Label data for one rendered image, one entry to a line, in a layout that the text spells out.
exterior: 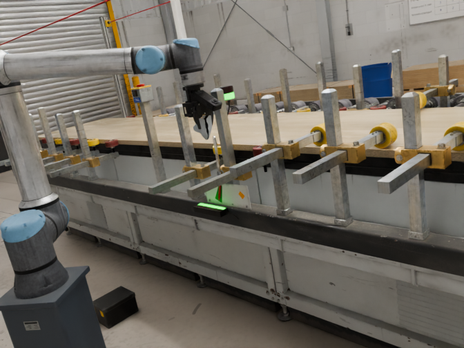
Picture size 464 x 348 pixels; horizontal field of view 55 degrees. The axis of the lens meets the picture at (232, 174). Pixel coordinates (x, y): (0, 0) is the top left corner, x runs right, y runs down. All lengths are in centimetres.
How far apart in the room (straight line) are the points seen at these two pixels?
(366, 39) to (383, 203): 761
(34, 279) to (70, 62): 76
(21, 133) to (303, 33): 836
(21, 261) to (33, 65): 67
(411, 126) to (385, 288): 79
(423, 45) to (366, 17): 117
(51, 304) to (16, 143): 60
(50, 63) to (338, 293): 144
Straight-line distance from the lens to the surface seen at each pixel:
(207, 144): 216
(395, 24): 895
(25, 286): 176
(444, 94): 241
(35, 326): 179
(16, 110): 180
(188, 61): 165
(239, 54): 1075
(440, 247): 135
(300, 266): 208
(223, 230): 198
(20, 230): 169
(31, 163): 182
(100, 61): 155
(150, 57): 152
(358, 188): 169
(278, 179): 160
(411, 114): 128
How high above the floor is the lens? 131
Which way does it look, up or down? 15 degrees down
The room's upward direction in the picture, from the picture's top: 10 degrees counter-clockwise
